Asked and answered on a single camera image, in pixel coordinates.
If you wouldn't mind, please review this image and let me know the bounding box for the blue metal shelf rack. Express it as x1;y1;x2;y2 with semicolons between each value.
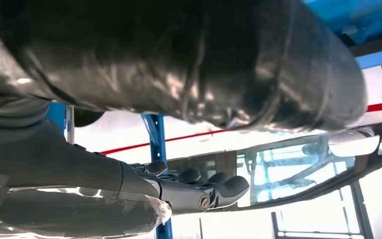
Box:
46;0;382;239

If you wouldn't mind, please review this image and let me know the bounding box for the silver metal stand pole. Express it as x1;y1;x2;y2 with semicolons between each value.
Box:
65;105;76;145

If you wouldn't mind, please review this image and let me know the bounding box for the white car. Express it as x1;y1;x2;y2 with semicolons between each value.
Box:
67;57;382;239

